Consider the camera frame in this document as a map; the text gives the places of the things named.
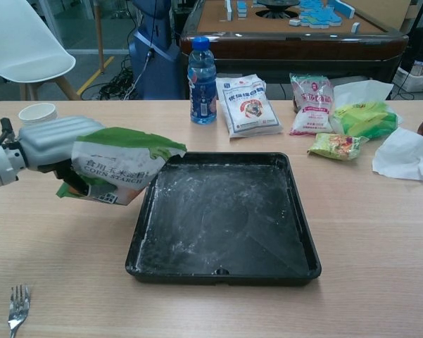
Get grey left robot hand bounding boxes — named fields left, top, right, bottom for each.
left=18, top=115, right=106, bottom=197

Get green white corn starch bag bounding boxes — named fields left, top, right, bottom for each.
left=56, top=126, right=188, bottom=206

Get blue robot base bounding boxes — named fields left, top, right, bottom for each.
left=128, top=0, right=180, bottom=101

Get black plastic tray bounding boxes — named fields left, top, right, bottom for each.
left=125, top=151, right=322, bottom=287

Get white bag blue print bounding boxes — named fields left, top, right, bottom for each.
left=215, top=73, right=282, bottom=139

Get white bag pink print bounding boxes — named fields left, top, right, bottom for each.
left=289, top=73, right=335, bottom=137

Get white plastic bag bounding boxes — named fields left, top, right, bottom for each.
left=332, top=80, right=395, bottom=110

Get white paper cup stack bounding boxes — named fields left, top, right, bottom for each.
left=18, top=102, right=59, bottom=126

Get white shell chair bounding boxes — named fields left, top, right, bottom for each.
left=0, top=0, right=82, bottom=101

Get wooden pole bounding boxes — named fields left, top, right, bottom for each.
left=93, top=0, right=106, bottom=73

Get blue capped drink bottle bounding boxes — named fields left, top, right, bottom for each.
left=187, top=36, right=218, bottom=125

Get silver metal fork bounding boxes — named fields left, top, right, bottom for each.
left=7, top=284, right=32, bottom=338

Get upright mahjong tile row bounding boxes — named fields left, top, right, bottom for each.
left=225, top=0, right=249, bottom=20

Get brown mahjong table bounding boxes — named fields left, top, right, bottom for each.
left=179, top=0, right=409, bottom=85

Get black table centre dome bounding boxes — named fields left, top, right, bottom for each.
left=255, top=0, right=300, bottom=20

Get small green snack packet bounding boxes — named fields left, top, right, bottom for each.
left=306, top=132, right=370, bottom=162

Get blue mahjong tile cluster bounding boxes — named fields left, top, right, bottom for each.
left=297, top=0, right=355, bottom=28

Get green yellow plastic pack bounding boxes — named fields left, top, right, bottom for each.
left=332, top=100, right=404, bottom=139

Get crumpled white tissue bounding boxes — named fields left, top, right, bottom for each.
left=372, top=127, right=423, bottom=182

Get cardboard box with clutter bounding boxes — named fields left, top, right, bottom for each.
left=393, top=59, right=423, bottom=93

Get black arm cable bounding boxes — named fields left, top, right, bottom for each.
left=0, top=118, right=15, bottom=159

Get black floor cables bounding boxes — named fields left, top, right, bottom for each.
left=79, top=59, right=141, bottom=101

